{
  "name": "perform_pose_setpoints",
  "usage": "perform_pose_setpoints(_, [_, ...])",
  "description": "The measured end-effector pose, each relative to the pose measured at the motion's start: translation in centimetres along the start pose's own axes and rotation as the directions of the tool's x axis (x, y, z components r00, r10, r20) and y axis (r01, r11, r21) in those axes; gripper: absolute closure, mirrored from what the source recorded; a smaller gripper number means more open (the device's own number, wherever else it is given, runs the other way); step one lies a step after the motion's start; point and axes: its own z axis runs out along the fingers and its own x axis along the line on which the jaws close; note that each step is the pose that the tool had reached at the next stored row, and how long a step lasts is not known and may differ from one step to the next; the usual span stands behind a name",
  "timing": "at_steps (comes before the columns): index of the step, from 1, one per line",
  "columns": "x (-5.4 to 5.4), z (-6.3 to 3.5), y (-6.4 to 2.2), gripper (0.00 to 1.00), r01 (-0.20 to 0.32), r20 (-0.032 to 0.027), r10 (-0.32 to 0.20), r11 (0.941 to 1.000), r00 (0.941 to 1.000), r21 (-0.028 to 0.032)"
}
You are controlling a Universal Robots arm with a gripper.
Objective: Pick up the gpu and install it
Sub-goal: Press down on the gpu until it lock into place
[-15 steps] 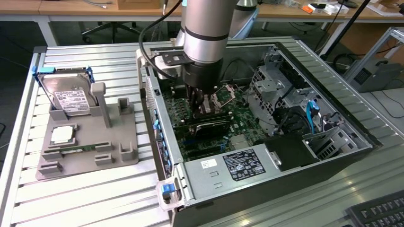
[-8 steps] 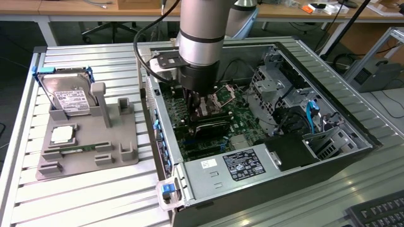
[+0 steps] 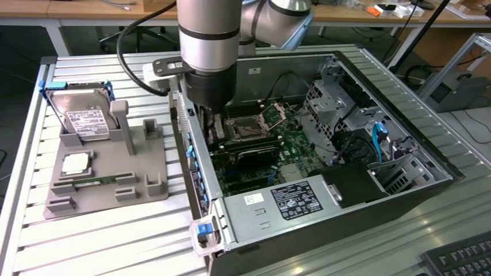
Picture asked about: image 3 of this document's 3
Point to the black keyboard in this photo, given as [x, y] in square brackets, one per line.
[460, 258]

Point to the hard disk drive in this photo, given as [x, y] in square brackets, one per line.
[54, 85]

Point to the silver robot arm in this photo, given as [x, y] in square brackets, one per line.
[207, 31]

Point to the black tripod pole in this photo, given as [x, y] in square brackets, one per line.
[424, 28]

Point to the green graphics card with fan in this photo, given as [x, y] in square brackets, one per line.
[252, 156]

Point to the silver disk bay cage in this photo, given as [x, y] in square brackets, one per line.
[329, 99]

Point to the silver socket cover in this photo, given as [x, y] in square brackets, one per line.
[277, 105]

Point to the green RAM stick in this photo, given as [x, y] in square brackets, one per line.
[96, 181]

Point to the black expansion slot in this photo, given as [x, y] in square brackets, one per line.
[249, 185]

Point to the black office chair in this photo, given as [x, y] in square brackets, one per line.
[137, 37]

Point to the silver CPU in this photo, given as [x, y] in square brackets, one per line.
[76, 164]

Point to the blue case latch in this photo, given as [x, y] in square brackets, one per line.
[203, 230]

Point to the vented silver disk bay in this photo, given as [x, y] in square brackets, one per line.
[403, 178]

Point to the silver hard disk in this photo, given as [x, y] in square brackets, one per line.
[76, 103]

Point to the black plastic shroud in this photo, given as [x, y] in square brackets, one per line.
[348, 187]

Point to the grey control box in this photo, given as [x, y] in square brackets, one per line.
[456, 92]

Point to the black RAM slot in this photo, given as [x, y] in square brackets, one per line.
[245, 105]
[245, 114]
[245, 111]
[249, 139]
[245, 108]

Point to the wooden desk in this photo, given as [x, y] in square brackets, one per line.
[22, 8]
[344, 14]

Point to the grey parts rack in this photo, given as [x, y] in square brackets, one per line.
[106, 198]

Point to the black open PC case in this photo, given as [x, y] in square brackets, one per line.
[383, 218]

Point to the grey power supply unit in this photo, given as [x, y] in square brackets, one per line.
[252, 218]

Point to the white papers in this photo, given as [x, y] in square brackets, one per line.
[467, 13]

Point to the dark RAM stick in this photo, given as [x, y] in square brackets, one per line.
[249, 145]

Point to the aluminium profile frame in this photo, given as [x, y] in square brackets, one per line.
[461, 53]

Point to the silver chipset heatsink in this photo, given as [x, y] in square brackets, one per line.
[292, 172]

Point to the orange and white box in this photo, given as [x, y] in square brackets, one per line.
[372, 11]

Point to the green motherboard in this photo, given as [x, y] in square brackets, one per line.
[303, 149]

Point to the CPU socket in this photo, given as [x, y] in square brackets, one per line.
[247, 130]

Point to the brown wooden block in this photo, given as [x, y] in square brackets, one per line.
[475, 3]

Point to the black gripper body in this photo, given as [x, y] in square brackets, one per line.
[211, 86]

